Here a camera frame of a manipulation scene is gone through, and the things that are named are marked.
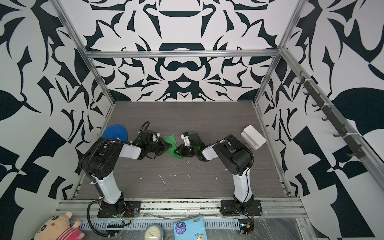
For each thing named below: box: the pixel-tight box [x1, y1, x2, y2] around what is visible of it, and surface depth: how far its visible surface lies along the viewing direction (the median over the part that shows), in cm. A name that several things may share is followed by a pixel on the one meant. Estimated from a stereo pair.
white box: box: [240, 125, 267, 151], surface depth 96 cm
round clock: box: [144, 224, 165, 240], surface depth 66 cm
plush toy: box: [34, 212, 85, 240], surface depth 65 cm
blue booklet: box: [173, 216, 208, 240], surface depth 66 cm
